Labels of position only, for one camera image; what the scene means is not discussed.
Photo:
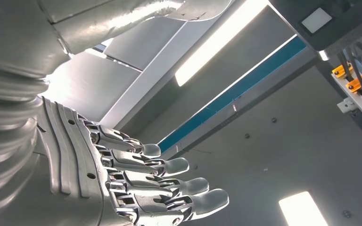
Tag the orange rail clip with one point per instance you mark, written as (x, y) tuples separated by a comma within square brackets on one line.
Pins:
[(356, 84), (340, 71)]

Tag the black inbound scanning machine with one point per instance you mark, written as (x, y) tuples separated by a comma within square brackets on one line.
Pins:
[(349, 28)]

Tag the long ceiling light strip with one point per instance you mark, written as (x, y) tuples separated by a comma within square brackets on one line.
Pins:
[(218, 43)]

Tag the blue ceiling beam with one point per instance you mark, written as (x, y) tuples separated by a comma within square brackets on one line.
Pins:
[(231, 93)]

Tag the rectangular ceiling light panel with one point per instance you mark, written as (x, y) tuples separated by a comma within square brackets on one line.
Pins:
[(302, 210)]

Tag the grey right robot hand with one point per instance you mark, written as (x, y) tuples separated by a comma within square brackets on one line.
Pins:
[(84, 174)]

